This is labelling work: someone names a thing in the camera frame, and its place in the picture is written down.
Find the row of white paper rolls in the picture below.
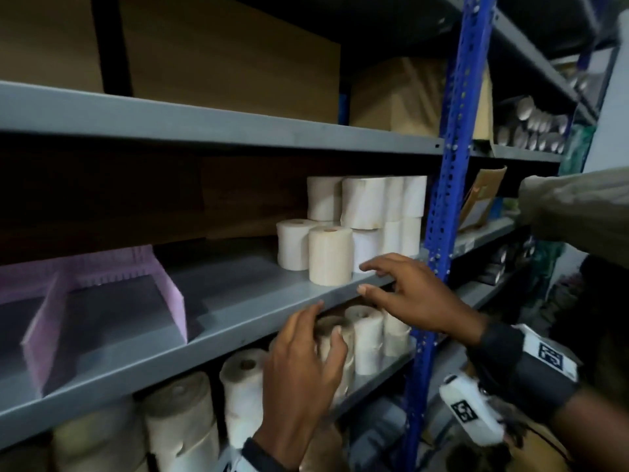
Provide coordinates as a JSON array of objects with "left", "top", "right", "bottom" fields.
[{"left": 0, "top": 304, "right": 413, "bottom": 472}]

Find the brown cardboard box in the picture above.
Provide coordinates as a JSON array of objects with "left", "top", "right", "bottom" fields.
[
  {"left": 117, "top": 0, "right": 341, "bottom": 125},
  {"left": 199, "top": 157, "right": 315, "bottom": 239},
  {"left": 0, "top": 151, "right": 205, "bottom": 264},
  {"left": 349, "top": 56, "right": 495, "bottom": 141},
  {"left": 0, "top": 0, "right": 104, "bottom": 94}
]

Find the blue perforated rack post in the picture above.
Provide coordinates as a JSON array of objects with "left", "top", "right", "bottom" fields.
[{"left": 398, "top": 0, "right": 497, "bottom": 472}]

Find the black wristband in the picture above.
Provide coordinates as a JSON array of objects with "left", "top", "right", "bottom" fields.
[
  {"left": 240, "top": 437, "right": 295, "bottom": 472},
  {"left": 467, "top": 321, "right": 581, "bottom": 423}
]

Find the row of grey tube ends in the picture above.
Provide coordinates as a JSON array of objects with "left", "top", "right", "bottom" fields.
[{"left": 493, "top": 95, "right": 571, "bottom": 155}]

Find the person's left hand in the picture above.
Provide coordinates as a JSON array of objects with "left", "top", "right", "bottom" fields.
[{"left": 253, "top": 300, "right": 349, "bottom": 470}]

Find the black left wristband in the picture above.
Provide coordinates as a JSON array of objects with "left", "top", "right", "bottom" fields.
[{"left": 240, "top": 437, "right": 295, "bottom": 472}]

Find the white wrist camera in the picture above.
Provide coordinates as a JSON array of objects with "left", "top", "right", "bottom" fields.
[
  {"left": 438, "top": 373, "right": 507, "bottom": 447},
  {"left": 216, "top": 444, "right": 246, "bottom": 472}
]

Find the black right wristband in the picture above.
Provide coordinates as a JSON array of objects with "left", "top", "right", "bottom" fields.
[{"left": 467, "top": 321, "right": 581, "bottom": 423}]

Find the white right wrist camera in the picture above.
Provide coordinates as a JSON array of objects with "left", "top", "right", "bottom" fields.
[{"left": 438, "top": 373, "right": 507, "bottom": 447}]

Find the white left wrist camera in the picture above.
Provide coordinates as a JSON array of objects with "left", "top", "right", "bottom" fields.
[{"left": 216, "top": 444, "right": 246, "bottom": 472}]

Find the person's right forearm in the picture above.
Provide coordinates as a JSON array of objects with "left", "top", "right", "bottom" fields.
[{"left": 555, "top": 387, "right": 629, "bottom": 472}]

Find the stack of white paper rolls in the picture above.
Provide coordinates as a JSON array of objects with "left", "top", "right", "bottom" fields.
[{"left": 276, "top": 175, "right": 429, "bottom": 286}]

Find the person's right hand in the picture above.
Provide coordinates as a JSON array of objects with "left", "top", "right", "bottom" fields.
[{"left": 357, "top": 254, "right": 488, "bottom": 347}]

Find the white marker tag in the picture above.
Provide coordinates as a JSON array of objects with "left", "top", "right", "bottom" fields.
[{"left": 520, "top": 324, "right": 583, "bottom": 384}]

